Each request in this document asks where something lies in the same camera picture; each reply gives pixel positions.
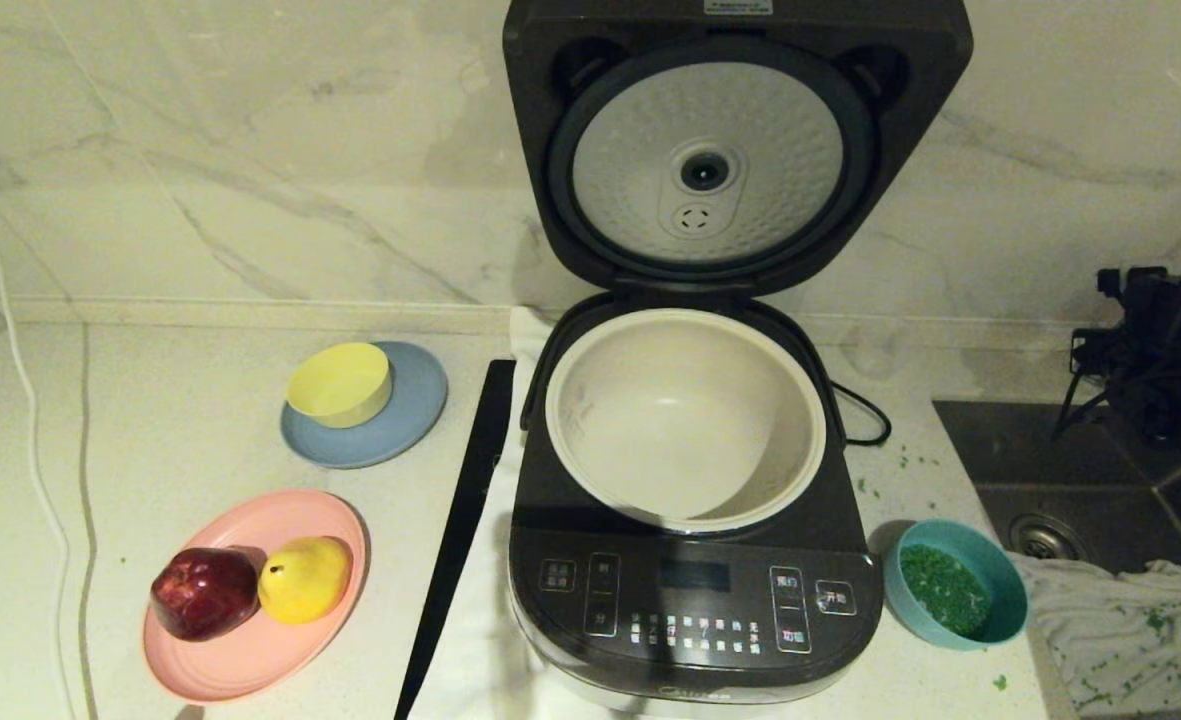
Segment chopped green vegetables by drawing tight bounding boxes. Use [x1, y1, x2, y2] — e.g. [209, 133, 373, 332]
[900, 543, 992, 638]

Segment metal sink drain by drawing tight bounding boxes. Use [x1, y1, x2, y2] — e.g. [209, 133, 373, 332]
[1010, 514, 1089, 563]

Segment yellow bowl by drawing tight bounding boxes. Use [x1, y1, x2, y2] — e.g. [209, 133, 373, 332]
[285, 342, 394, 429]

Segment teal bowl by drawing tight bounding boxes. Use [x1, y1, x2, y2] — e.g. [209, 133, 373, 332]
[882, 518, 1030, 651]

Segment blue plate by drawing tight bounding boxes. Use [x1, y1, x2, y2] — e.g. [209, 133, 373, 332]
[280, 341, 449, 470]

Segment red apple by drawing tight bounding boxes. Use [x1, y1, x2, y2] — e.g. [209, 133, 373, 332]
[150, 546, 263, 643]

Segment stainless steel sink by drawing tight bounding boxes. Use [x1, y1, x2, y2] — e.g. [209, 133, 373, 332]
[932, 400, 1181, 720]

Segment black power cord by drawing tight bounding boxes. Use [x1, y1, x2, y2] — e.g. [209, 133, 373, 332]
[830, 382, 893, 448]

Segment white cloth with green bits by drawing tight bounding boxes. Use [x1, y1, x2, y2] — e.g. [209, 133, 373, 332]
[1012, 555, 1181, 716]

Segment pink plate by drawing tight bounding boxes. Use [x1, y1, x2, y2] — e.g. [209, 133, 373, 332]
[143, 488, 369, 703]

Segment white inner pot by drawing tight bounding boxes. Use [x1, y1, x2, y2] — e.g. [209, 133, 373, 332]
[545, 308, 828, 533]

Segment dark grey rice cooker lid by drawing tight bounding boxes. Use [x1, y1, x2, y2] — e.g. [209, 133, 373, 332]
[502, 0, 975, 299]

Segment dark grey rice cooker base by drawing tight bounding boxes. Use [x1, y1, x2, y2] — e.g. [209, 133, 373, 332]
[508, 290, 886, 717]

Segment yellow pear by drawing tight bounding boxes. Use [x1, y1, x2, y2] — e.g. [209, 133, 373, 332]
[257, 536, 354, 626]

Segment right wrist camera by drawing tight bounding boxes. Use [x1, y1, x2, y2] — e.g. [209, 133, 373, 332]
[1097, 265, 1169, 309]

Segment black flat strip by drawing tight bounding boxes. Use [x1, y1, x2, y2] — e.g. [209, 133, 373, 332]
[394, 360, 518, 720]

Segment white cable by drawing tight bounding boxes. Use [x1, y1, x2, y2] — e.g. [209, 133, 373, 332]
[0, 165, 86, 720]

